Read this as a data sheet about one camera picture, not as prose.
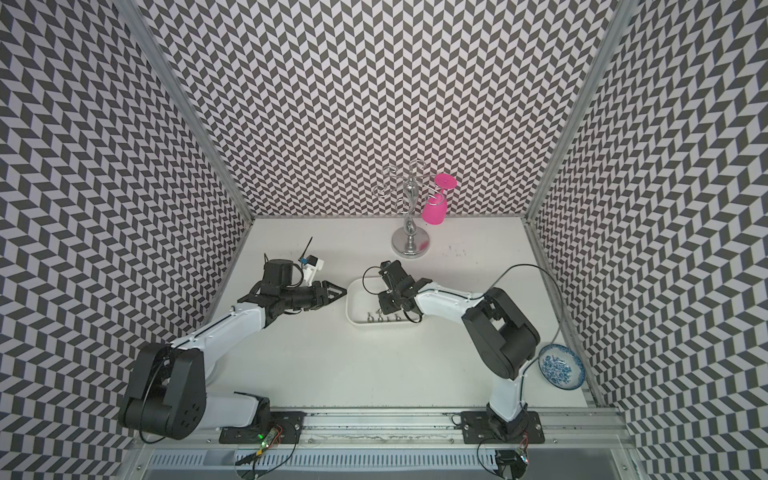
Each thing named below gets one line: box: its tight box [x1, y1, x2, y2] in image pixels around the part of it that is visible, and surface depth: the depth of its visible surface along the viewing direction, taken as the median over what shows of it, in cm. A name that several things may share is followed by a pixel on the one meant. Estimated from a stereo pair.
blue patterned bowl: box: [538, 343, 586, 391], surface depth 82 cm
